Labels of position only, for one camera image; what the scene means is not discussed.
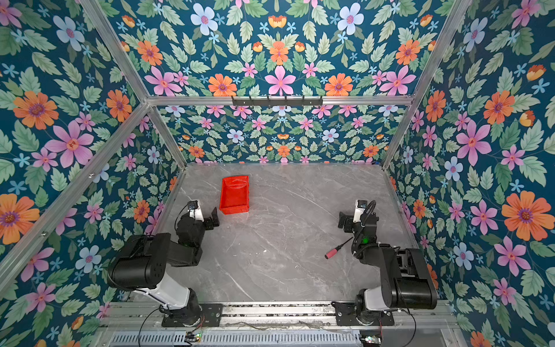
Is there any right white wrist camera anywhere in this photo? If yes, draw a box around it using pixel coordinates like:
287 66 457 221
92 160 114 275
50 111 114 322
353 200 368 224

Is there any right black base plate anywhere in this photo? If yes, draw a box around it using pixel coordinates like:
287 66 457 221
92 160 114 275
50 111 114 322
331 302 395 327

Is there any white slotted cable duct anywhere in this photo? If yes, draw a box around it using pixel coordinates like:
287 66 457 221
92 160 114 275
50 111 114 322
109 331 362 346

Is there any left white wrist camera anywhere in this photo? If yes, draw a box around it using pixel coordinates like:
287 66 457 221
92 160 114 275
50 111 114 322
186 200 205 222

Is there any red plastic bin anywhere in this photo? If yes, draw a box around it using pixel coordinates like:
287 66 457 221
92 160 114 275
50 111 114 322
219 176 249 215

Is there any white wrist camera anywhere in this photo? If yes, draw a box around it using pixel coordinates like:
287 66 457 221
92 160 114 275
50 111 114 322
353 200 368 224
186 200 205 222

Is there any black hook rail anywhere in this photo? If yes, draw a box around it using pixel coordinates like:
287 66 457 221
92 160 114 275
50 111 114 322
231 96 324 107

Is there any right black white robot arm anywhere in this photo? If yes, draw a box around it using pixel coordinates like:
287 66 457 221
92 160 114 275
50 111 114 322
338 212 438 326

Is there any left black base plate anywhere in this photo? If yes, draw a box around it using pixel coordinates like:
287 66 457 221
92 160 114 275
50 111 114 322
160 304 223 328

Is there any red handled screwdriver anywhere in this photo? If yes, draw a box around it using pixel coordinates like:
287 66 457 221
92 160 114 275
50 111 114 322
325 237 353 260

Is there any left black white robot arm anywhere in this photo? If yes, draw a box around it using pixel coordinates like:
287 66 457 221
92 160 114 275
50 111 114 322
108 200 223 329

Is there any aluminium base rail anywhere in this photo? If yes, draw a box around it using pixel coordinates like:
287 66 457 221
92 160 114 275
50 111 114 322
99 301 459 331

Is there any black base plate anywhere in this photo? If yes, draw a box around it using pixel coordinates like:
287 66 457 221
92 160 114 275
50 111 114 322
160 304 223 328
331 302 395 327

